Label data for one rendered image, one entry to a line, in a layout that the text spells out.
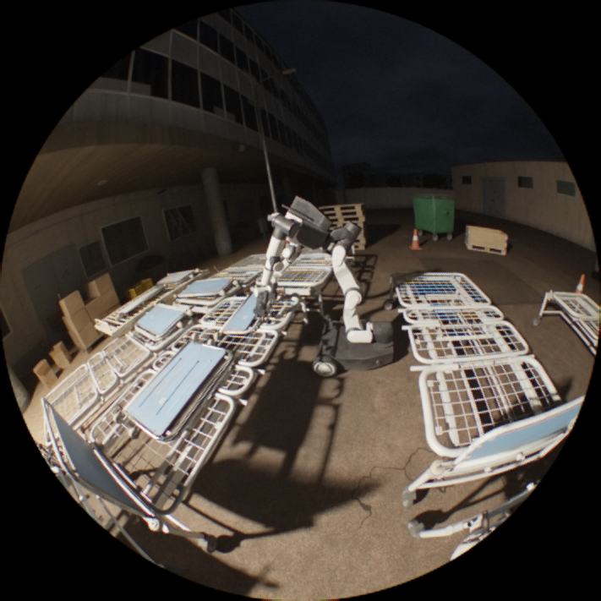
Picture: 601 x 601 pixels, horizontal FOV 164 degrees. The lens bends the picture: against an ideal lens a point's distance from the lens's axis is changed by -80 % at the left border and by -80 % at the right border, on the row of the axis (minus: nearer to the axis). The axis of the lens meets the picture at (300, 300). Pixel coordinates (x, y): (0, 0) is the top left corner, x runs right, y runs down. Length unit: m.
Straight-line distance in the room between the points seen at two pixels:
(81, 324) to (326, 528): 4.42
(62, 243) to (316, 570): 7.40
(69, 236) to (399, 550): 7.81
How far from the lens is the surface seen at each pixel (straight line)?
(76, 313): 4.49
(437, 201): 6.63
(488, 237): 6.38
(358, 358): 1.68
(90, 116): 5.04
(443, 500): 1.44
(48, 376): 4.73
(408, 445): 1.48
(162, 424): 1.18
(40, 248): 7.01
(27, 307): 6.90
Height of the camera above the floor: 1.32
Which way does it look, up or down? 26 degrees down
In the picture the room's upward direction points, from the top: 10 degrees counter-clockwise
